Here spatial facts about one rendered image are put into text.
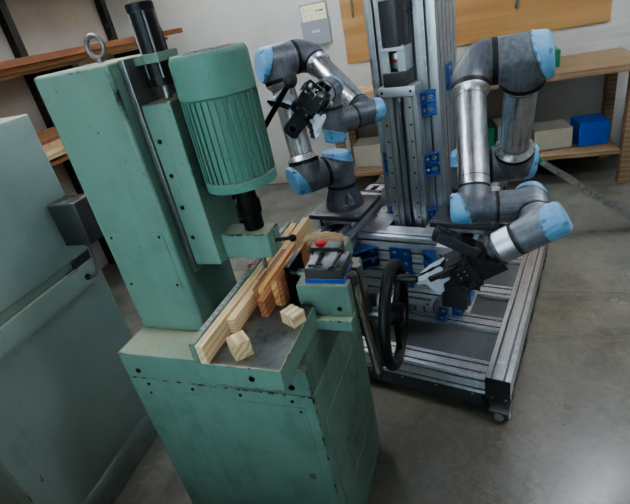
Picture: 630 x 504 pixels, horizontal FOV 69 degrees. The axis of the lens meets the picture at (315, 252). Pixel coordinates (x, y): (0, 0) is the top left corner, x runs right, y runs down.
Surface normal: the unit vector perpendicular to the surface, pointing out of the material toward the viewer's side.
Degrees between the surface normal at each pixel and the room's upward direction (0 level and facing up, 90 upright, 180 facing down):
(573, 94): 90
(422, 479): 0
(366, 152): 90
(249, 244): 90
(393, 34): 90
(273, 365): 0
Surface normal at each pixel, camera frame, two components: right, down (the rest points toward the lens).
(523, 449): -0.18, -0.87
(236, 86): 0.61, 0.27
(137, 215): -0.31, 0.50
